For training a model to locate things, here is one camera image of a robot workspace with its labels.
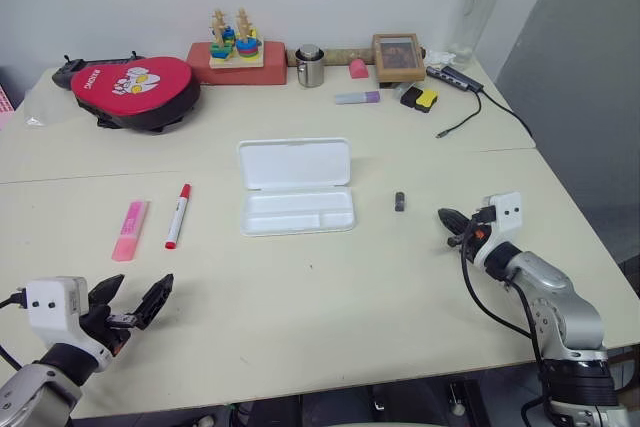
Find black hub cable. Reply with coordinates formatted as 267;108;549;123
481;88;537;141

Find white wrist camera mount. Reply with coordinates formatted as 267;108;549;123
471;191;523;269
25;275;114;373

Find grey purple glue stick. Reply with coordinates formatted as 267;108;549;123
334;89;383;107

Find red rectangular block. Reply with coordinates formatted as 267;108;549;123
186;40;289;88

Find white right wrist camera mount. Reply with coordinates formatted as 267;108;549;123
471;191;523;269

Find stainless steel mug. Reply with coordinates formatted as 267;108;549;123
294;44;327;89

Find wooden colourful stacking toy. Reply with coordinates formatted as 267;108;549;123
208;7;266;70

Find pink box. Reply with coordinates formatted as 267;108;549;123
0;83;17;131

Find pink highlighter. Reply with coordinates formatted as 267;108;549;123
110;200;152;263

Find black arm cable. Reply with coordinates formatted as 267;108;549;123
0;288;29;373
458;224;549;363

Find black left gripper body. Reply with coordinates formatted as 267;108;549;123
79;302;142;356

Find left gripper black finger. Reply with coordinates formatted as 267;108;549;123
132;272;175;332
87;273;126;307

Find wooden photo frame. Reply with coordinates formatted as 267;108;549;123
371;32;428;85

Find yellow black board eraser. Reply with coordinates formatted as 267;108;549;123
399;85;441;115

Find red white marker pen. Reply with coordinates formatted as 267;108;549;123
164;182;193;251

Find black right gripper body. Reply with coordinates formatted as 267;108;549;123
448;219;489;254

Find small pink eraser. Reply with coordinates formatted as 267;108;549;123
347;58;371;81

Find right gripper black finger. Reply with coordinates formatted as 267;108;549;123
437;206;472;228
439;214;468;238

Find white plastic case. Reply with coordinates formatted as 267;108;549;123
236;136;361;238

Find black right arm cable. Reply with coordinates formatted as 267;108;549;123
458;224;549;363

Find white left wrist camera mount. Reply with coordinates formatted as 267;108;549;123
25;275;114;373

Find clear plastic bag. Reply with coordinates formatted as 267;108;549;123
21;85;77;129

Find grey usb hub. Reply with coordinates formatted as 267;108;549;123
425;65;486;95

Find black usb plug cable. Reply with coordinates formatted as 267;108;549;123
435;90;484;141

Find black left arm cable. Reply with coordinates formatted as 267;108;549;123
0;288;29;373

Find white crumpled tissue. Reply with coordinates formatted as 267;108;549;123
424;48;459;69

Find clear bottle green lid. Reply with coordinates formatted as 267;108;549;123
451;0;513;71

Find red black cartoon pouch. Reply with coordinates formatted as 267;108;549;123
69;55;203;134

